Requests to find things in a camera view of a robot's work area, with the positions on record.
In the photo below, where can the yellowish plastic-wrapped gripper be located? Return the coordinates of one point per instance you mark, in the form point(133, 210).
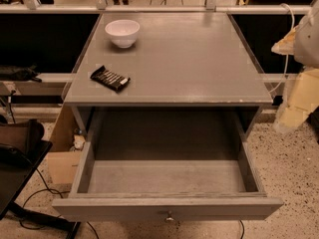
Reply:
point(308, 43)

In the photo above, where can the grey top drawer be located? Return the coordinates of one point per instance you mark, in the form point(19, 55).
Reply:
point(137, 165)

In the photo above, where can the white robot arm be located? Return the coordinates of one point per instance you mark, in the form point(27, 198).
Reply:
point(310, 23)

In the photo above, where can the silver top drawer knob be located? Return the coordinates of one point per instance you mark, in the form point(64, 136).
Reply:
point(169, 218)

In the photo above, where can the grey wooden cabinet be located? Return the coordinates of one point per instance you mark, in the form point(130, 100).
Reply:
point(180, 61)

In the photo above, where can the black snack bar wrapper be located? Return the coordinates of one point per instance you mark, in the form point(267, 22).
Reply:
point(109, 79)

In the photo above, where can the white ceramic bowl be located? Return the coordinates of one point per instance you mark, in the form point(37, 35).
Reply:
point(123, 33)

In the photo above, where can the cardboard box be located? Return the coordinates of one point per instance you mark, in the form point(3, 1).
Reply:
point(68, 142)

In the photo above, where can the brown bag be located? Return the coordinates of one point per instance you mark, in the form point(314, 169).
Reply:
point(20, 138)

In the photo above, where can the black side table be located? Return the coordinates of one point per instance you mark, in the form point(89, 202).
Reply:
point(13, 179)

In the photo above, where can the metal railing frame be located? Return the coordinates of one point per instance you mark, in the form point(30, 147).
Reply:
point(55, 38)

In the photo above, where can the black cloth on rail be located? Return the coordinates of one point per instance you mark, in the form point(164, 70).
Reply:
point(15, 73)

